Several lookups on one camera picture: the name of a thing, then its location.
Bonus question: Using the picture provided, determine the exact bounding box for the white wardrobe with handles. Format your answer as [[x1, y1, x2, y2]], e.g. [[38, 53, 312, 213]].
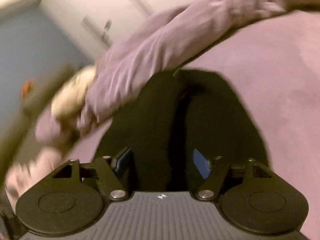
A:
[[1, 0, 193, 59]]

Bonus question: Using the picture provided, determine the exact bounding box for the orange plush toy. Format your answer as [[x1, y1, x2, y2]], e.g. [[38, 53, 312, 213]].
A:
[[21, 80, 34, 99]]

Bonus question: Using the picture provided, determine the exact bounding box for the cream round face cushion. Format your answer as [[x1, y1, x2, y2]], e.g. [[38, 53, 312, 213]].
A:
[[51, 65, 97, 119]]

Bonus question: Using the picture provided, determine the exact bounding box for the purple fleece bed sheet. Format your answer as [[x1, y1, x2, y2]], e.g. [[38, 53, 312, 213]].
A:
[[1, 11, 319, 239]]

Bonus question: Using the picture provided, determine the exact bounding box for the black knit sweater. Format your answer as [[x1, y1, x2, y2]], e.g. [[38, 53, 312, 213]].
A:
[[95, 70, 268, 192]]

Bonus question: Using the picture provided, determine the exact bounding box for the purple crumpled duvet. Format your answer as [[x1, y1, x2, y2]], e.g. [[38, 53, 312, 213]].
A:
[[35, 0, 319, 147]]

